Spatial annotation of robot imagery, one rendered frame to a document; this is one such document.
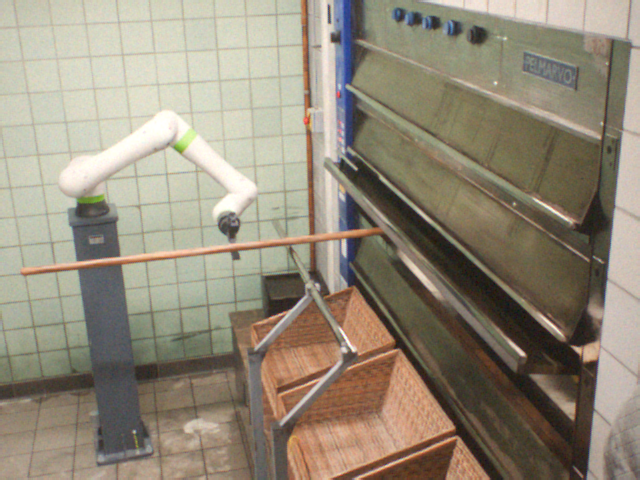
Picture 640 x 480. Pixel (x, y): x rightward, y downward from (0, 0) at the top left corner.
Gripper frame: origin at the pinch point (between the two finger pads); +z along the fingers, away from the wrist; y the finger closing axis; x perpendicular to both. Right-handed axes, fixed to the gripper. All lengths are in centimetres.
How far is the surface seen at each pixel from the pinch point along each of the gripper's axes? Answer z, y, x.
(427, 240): 75, -23, -51
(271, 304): -28, 42, -17
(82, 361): -112, 103, 75
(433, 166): 60, -42, -58
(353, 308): -11, 40, -51
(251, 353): 49, 23, 2
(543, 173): 136, -61, -56
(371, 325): 13, 37, -52
